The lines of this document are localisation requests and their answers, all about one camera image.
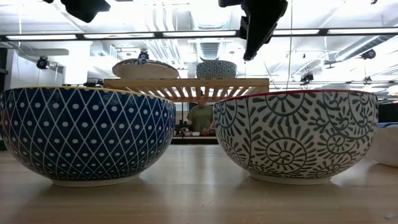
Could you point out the black ceiling spotlight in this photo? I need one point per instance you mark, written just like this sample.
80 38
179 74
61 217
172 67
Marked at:
368 54
143 55
42 63
307 77

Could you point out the person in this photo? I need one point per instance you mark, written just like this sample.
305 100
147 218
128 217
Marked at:
201 118

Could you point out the black metal table frame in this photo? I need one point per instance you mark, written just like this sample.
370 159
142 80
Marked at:
91 84

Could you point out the blue white patterned plate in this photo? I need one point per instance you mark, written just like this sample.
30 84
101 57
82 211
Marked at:
145 71
388 146

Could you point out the dark background desk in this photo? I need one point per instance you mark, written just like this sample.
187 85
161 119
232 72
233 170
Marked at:
194 140

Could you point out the silver ceiling air duct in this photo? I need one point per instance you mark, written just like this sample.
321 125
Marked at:
211 14

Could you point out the wooden slatted shelf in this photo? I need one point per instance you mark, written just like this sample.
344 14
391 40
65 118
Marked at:
186 83

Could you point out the grey floral bowl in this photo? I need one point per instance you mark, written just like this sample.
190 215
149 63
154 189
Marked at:
295 140

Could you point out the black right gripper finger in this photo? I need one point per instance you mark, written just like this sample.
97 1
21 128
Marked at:
253 49

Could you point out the long ceiling light strip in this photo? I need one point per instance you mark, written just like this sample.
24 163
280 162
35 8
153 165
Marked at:
124 35

